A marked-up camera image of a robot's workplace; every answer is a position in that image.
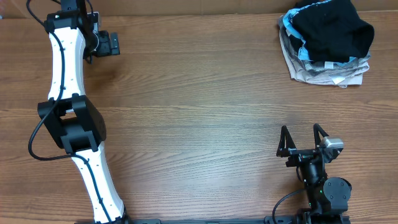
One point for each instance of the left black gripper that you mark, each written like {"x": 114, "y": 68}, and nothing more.
{"x": 106, "y": 48}

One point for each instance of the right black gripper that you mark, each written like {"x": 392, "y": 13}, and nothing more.
{"x": 299, "y": 155}

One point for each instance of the black polo shirt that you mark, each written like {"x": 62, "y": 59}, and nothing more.
{"x": 332, "y": 31}

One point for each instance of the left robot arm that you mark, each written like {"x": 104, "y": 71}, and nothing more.
{"x": 72, "y": 120}

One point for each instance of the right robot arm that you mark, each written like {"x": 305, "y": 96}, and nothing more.
{"x": 327, "y": 196}

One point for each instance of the beige folded garment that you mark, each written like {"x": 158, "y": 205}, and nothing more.
{"x": 342, "y": 79}

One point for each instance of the light blue printed t-shirt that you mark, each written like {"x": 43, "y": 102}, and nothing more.
{"x": 293, "y": 26}

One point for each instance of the grey folded garment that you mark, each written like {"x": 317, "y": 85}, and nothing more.
{"x": 314, "y": 68}

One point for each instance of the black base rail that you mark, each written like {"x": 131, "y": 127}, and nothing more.
{"x": 265, "y": 220}

